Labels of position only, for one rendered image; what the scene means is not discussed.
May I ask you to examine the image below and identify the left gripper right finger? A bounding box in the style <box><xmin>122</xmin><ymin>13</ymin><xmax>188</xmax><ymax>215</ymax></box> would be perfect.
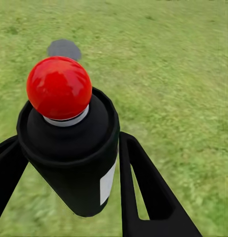
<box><xmin>119</xmin><ymin>132</ymin><xmax>203</xmax><ymax>237</ymax></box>

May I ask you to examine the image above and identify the pesticide atomizer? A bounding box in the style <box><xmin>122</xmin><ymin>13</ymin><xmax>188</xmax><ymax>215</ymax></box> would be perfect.
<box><xmin>16</xmin><ymin>39</ymin><xmax>120</xmax><ymax>217</ymax></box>

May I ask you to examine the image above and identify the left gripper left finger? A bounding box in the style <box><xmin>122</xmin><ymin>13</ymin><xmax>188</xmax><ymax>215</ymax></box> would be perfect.
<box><xmin>0</xmin><ymin>135</ymin><xmax>29</xmax><ymax>216</ymax></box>

